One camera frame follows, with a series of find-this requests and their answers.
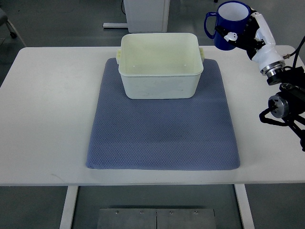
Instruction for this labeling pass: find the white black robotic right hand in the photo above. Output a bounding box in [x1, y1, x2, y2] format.
[215, 8, 285, 75]

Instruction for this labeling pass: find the blue mug white inside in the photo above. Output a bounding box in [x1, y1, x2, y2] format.
[204, 0, 250, 51]

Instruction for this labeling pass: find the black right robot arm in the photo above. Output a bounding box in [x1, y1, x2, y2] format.
[259, 39, 305, 151]

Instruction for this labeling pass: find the white plastic box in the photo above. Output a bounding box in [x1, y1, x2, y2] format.
[116, 33, 204, 99]

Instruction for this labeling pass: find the blue textured cloth mat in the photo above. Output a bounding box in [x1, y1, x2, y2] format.
[86, 58, 240, 171]

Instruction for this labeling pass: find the white cabinet on base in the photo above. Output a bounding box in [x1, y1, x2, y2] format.
[103, 0, 170, 33]

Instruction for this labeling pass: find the white right table leg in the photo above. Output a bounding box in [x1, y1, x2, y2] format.
[234, 184, 255, 229]

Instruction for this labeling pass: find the white table leg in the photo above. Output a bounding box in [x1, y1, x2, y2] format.
[60, 186, 79, 229]
[234, 184, 255, 229]

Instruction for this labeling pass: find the metal floor plate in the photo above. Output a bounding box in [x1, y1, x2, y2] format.
[97, 208, 216, 229]

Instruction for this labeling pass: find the grey office chair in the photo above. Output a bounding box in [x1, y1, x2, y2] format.
[0, 9, 27, 47]

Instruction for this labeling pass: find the white left table leg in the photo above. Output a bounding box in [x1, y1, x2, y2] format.
[60, 186, 79, 229]

